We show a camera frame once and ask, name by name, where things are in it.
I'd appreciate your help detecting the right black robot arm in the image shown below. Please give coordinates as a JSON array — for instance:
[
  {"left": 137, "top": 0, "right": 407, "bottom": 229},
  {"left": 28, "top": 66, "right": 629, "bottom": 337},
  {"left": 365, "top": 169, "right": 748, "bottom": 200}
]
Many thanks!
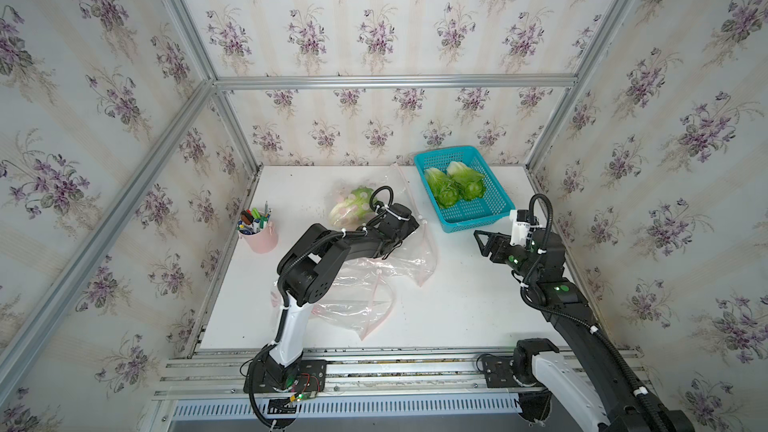
[{"left": 473, "top": 193, "right": 694, "bottom": 431}]

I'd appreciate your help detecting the green chinese cabbage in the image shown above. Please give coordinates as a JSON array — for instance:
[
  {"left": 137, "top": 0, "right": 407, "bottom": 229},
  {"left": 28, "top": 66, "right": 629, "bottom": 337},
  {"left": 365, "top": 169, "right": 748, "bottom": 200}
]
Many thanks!
[{"left": 424, "top": 167, "right": 461, "bottom": 209}]

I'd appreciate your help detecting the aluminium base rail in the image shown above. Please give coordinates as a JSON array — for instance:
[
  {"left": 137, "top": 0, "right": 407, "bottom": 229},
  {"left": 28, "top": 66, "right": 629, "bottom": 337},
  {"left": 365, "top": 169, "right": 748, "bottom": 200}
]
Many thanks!
[{"left": 151, "top": 347, "right": 514, "bottom": 400}]

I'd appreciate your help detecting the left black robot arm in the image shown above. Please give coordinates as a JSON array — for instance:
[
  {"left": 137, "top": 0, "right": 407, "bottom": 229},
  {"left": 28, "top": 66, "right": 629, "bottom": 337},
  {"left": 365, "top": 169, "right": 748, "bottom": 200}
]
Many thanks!
[{"left": 244, "top": 185, "right": 420, "bottom": 431}]

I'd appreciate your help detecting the bagged cabbage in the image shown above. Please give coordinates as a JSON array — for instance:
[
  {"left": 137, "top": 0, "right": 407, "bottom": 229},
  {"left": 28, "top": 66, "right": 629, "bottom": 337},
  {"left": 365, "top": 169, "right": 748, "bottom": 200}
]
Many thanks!
[
  {"left": 328, "top": 186, "right": 373, "bottom": 229},
  {"left": 446, "top": 161, "right": 486, "bottom": 201}
]

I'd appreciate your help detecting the teal plastic basket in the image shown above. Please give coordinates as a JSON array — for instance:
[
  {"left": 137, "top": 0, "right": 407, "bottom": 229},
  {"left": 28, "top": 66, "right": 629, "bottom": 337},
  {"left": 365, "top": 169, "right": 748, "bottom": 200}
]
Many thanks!
[{"left": 413, "top": 146, "right": 515, "bottom": 233}]

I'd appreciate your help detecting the clear zip-top bag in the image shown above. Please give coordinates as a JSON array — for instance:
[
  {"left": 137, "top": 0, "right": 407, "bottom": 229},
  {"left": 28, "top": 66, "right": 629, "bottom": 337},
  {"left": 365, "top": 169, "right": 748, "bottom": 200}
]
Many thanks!
[
  {"left": 340, "top": 217, "right": 438, "bottom": 287},
  {"left": 324, "top": 164, "right": 426, "bottom": 229},
  {"left": 310, "top": 265, "right": 396, "bottom": 340}
]

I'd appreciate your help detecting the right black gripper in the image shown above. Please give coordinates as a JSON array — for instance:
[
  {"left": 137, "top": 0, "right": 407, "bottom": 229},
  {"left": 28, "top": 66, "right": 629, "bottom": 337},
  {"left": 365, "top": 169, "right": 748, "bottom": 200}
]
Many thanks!
[{"left": 476, "top": 228, "right": 544, "bottom": 285}]

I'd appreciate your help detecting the pink pen cup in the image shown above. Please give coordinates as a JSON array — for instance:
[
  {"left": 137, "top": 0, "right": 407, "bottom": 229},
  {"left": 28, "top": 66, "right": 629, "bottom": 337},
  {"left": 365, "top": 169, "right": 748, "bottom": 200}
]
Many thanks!
[{"left": 238, "top": 223, "right": 279, "bottom": 254}]

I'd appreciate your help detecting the coloured pens bundle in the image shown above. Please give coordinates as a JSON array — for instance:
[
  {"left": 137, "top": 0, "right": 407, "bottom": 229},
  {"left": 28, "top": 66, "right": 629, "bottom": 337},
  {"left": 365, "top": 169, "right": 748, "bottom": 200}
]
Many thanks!
[{"left": 236, "top": 203, "right": 271, "bottom": 236}]

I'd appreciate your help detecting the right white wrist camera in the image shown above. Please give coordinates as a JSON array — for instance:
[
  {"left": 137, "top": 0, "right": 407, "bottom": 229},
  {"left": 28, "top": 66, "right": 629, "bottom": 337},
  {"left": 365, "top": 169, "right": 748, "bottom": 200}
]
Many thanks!
[{"left": 509, "top": 209, "right": 538, "bottom": 247}]

